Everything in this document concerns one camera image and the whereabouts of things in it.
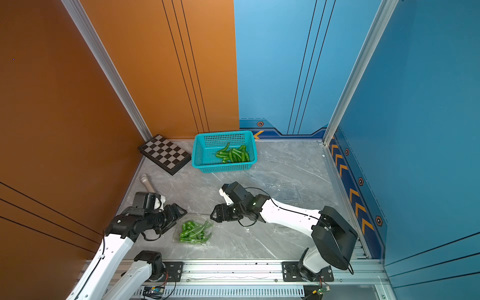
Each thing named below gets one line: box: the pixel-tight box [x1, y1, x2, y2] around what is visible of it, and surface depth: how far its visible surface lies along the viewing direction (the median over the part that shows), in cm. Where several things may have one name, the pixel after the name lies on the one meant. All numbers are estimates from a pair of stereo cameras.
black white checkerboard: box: [138, 133, 192, 176], surface depth 111 cm
